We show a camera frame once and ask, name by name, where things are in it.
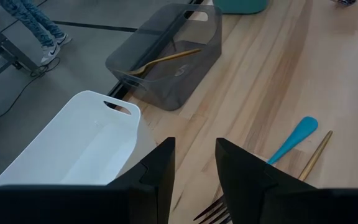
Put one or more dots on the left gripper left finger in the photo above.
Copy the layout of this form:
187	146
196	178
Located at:
148	193

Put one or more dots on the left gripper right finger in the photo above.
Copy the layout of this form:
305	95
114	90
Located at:
247	186

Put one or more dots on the gold fork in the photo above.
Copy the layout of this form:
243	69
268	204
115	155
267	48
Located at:
166	58

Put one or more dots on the white plastic bin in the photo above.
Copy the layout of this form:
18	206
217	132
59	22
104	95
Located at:
73	146

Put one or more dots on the grey translucent plastic bin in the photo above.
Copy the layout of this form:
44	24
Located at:
172	90

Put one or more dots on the teal plastic bin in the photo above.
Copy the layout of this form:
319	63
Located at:
241	6

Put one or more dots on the person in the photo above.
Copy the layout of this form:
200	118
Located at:
33	21

